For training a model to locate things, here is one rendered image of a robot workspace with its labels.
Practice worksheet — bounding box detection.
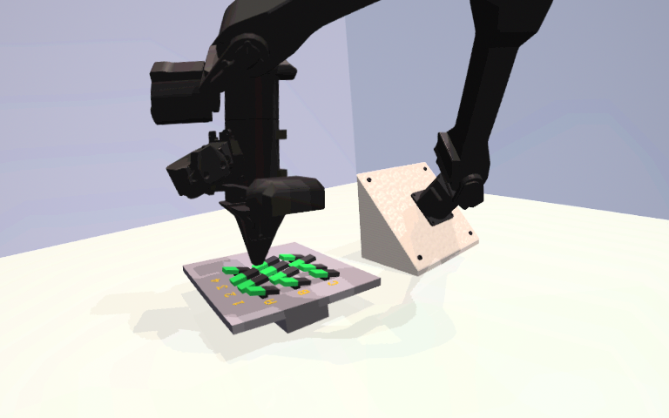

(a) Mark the pale mauve switch panel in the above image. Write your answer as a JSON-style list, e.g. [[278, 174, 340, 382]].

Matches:
[[182, 242, 382, 335]]

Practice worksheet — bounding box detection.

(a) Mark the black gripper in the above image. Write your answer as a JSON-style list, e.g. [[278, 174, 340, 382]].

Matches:
[[205, 119, 325, 266]]

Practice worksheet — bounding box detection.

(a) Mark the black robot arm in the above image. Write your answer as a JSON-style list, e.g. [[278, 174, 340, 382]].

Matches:
[[149, 0, 553, 226]]

